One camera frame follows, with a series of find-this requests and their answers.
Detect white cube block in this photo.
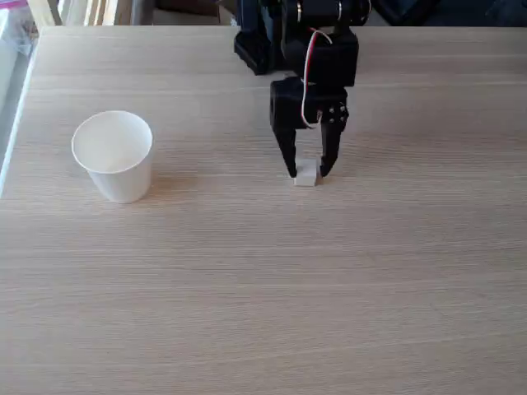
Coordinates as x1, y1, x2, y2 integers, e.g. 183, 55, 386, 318
293, 159, 321, 188

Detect brown cardboard box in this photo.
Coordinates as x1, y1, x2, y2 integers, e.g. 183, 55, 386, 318
152, 0, 240, 27

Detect white paper cup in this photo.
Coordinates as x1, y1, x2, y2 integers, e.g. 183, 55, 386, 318
71, 109, 154, 204

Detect light wooden slats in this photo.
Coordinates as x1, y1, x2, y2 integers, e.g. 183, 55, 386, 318
27, 0, 154, 28

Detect clear plastic bag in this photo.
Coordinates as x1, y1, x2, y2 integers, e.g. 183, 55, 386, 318
0, 0, 40, 57

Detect white and red cable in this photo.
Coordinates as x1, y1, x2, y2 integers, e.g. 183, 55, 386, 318
301, 26, 334, 130

